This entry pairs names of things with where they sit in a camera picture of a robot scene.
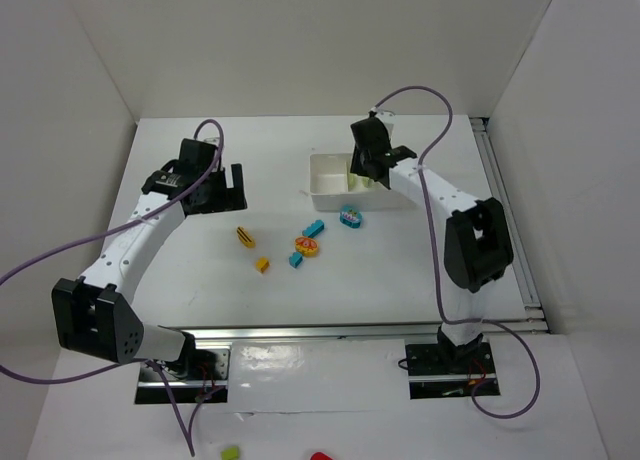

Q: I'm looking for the purple cable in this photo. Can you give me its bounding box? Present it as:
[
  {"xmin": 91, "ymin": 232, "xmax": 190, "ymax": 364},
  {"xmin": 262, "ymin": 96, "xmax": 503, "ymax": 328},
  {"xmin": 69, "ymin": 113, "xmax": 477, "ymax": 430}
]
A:
[
  {"xmin": 372, "ymin": 85, "xmax": 542, "ymax": 420},
  {"xmin": 0, "ymin": 118, "xmax": 224, "ymax": 457}
]

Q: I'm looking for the green lego brick foreground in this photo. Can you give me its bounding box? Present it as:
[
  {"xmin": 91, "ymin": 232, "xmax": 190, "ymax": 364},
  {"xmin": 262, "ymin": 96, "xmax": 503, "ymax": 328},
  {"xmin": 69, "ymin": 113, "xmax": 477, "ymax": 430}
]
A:
[{"xmin": 220, "ymin": 445, "xmax": 241, "ymax": 460}]

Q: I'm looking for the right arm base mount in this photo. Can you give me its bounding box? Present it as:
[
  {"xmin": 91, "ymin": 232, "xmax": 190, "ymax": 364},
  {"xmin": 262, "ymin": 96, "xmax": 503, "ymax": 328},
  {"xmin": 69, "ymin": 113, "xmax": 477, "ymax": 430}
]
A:
[{"xmin": 397, "ymin": 335, "xmax": 501, "ymax": 400}]

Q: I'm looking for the small teal lego brick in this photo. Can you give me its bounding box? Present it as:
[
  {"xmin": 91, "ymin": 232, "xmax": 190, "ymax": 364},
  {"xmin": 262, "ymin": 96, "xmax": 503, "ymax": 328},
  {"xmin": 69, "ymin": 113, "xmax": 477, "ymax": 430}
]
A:
[{"xmin": 288, "ymin": 252, "xmax": 304, "ymax": 269}]

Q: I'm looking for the small orange lego brick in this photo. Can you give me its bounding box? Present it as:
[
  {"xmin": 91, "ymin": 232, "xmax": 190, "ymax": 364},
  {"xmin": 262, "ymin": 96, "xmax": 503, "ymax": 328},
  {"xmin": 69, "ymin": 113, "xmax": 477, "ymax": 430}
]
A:
[{"xmin": 255, "ymin": 257, "xmax": 270, "ymax": 274}]

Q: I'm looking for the orange butterfly lego brick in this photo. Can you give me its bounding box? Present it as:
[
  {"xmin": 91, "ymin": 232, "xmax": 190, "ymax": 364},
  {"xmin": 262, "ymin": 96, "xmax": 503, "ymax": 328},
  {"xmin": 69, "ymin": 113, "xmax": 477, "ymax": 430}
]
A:
[{"xmin": 294, "ymin": 236, "xmax": 320, "ymax": 258}]

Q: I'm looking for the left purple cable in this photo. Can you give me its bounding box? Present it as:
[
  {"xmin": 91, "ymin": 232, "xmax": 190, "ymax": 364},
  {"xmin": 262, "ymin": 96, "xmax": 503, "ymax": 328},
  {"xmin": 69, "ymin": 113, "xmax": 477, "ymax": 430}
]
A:
[{"xmin": 0, "ymin": 118, "xmax": 224, "ymax": 457}]

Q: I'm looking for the teal frog lego brick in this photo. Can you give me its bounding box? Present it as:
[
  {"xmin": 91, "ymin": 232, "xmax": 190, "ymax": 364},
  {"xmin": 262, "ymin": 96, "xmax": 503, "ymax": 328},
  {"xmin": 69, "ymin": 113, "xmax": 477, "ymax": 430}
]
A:
[{"xmin": 339, "ymin": 206, "xmax": 362, "ymax": 229}]

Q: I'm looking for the aluminium rail front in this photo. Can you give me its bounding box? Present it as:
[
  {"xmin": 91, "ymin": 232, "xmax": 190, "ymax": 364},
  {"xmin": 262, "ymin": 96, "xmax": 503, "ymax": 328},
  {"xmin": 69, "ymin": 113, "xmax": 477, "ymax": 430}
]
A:
[{"xmin": 154, "ymin": 319, "xmax": 546, "ymax": 343}]

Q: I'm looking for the teal long lego brick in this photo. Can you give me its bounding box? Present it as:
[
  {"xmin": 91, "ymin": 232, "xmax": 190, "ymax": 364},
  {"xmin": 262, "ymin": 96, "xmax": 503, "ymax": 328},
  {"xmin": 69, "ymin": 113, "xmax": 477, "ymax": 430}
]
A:
[{"xmin": 302, "ymin": 219, "xmax": 325, "ymax": 239}]

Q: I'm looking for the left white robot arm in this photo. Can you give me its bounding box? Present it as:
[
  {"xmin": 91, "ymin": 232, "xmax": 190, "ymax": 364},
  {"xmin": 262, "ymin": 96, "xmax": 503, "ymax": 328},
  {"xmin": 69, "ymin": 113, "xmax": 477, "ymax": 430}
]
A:
[{"xmin": 51, "ymin": 139, "xmax": 247, "ymax": 371}]

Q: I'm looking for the red object foreground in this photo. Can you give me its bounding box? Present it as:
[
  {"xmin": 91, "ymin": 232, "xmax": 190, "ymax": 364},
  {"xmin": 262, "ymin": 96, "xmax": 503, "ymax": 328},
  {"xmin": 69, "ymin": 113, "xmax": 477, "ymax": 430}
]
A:
[{"xmin": 310, "ymin": 451, "xmax": 333, "ymax": 460}]

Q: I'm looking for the lime green lego brick bottom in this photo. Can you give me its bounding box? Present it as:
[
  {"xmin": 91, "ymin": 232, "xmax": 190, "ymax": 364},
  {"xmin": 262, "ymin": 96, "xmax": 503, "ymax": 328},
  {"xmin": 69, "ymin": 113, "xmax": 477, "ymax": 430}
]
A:
[{"xmin": 347, "ymin": 173, "xmax": 374, "ymax": 191}]

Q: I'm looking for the white three-compartment tray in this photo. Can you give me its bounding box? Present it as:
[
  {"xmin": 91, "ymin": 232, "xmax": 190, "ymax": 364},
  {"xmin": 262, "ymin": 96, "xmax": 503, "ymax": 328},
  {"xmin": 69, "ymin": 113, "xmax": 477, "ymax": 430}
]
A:
[{"xmin": 309, "ymin": 153, "xmax": 414, "ymax": 212}]

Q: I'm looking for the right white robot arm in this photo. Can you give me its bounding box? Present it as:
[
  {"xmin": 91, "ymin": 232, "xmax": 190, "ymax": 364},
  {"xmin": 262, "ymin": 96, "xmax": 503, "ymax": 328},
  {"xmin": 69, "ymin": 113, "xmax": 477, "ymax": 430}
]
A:
[{"xmin": 351, "ymin": 114, "xmax": 514, "ymax": 348}]

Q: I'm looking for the yellow striped bee lego brick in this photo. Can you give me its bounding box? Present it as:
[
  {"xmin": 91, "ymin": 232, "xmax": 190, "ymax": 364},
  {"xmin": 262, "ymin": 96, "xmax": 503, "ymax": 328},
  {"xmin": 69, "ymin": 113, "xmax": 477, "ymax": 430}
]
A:
[{"xmin": 236, "ymin": 226, "xmax": 256, "ymax": 249}]

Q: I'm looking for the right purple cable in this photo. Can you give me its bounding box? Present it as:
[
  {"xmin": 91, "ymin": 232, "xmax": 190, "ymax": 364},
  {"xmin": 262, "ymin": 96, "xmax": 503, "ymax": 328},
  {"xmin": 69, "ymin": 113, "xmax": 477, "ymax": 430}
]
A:
[{"xmin": 372, "ymin": 85, "xmax": 542, "ymax": 420}]

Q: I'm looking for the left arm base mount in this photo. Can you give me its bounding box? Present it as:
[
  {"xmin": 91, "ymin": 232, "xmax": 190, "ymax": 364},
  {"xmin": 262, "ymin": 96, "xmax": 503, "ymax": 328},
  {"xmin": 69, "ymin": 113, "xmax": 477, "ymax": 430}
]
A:
[{"xmin": 134, "ymin": 345, "xmax": 231, "ymax": 405}]

